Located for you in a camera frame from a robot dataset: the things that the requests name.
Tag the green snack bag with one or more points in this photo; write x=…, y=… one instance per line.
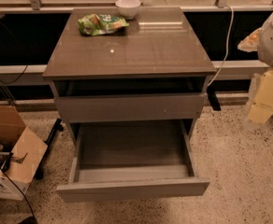
x=101, y=24

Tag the black stand leg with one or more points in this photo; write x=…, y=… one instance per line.
x=57, y=127

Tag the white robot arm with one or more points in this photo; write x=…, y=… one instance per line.
x=261, y=41

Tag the black bracket behind cabinet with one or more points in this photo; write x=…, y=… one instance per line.
x=212, y=98

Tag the white ceramic bowl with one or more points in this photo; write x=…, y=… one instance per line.
x=128, y=8

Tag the grey top drawer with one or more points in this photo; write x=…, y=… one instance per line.
x=80, y=109

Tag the grey drawer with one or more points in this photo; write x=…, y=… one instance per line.
x=80, y=109
x=132, y=160

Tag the open cardboard box left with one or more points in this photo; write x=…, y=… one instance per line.
x=25, y=149

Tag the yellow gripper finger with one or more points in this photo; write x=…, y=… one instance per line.
x=251, y=42
x=261, y=108

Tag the grey drawer cabinet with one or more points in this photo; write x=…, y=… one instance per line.
x=158, y=53

